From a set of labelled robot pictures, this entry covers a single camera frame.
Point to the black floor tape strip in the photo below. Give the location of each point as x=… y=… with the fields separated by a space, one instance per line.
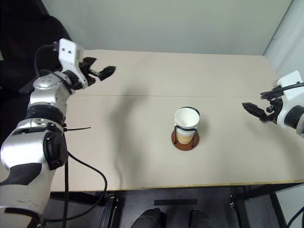
x=175 y=202

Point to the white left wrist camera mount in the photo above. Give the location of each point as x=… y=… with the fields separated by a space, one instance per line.
x=69 y=51

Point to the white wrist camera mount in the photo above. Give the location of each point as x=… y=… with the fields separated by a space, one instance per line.
x=69 y=51
x=291 y=95

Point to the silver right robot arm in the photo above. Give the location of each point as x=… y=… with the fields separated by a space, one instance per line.
x=297 y=118

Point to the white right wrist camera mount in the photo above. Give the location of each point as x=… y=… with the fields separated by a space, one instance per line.
x=291 y=95

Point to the dark rounded shape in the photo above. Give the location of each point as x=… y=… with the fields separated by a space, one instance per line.
x=204 y=221
x=149 y=219

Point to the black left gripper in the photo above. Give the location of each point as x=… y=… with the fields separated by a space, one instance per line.
x=89 y=76

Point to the black metal table frame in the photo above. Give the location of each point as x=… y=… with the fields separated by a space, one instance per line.
x=109 y=213

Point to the black chair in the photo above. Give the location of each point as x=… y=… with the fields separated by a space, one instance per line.
x=23 y=35

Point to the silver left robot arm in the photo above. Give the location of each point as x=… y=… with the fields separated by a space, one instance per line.
x=23 y=152

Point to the tan paper cup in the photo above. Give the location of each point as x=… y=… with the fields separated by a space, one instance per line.
x=184 y=139
x=180 y=132
x=186 y=117

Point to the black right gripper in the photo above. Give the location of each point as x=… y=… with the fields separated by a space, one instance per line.
x=273 y=111

